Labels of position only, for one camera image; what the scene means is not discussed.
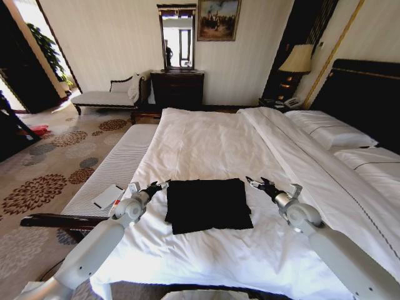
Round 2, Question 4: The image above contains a white ribbed bed bench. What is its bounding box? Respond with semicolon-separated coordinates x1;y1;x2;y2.
61;124;160;219

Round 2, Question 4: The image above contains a white bed duvet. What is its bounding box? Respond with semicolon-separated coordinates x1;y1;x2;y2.
89;107;400;300

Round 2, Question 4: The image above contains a white notebook with dark edge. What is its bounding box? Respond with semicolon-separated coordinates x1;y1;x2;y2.
92;184;126;210

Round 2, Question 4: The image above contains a folded black garment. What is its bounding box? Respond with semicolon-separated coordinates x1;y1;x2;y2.
164;177;254;236

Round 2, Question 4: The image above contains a dark wooden nightstand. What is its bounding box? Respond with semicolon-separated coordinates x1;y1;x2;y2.
258;97;306;113

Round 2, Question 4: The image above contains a white pillow with dark piping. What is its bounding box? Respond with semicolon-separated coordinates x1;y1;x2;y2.
284;109;379;150
333;146;400;201

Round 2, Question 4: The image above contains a white desk telephone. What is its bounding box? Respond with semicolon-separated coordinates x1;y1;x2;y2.
282;97;303;109

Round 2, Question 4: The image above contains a dark wooden dresser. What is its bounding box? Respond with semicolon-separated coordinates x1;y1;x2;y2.
150;70;206;108

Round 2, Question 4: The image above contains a white throw cloth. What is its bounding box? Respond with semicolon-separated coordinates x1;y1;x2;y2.
127;73;142;101

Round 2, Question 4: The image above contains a white upholstered chaise longue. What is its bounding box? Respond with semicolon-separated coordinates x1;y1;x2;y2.
71;73;153;116

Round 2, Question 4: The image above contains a white robot front shell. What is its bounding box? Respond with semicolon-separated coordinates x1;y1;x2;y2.
161;290;219;300

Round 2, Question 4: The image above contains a dark padded headboard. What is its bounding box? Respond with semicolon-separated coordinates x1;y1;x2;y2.
309;58;400;148

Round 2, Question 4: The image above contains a table lamp with cream shade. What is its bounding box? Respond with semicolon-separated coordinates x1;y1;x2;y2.
277;44;314;94

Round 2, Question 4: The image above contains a red cloth item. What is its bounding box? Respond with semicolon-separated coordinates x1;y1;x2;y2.
29;124;51;135

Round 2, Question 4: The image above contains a person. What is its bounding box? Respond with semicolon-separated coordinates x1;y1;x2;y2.
164;39;174;68

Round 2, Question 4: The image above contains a dark wooden furniture piece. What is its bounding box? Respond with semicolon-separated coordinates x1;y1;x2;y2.
0;90;41;163

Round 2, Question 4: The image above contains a framed painting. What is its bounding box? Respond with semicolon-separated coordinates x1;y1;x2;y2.
196;0;243;42

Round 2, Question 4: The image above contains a green potted plant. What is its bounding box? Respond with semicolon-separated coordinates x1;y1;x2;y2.
26;23;74;92

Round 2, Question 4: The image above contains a dark wooden door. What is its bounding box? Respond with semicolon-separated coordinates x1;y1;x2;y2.
0;0;61;114

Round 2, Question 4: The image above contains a dark wooden bench frame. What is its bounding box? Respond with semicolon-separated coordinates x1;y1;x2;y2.
20;213;109;244

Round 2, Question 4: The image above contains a dark framed wall mirror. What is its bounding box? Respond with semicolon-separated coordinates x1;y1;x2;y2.
156;3;198;71

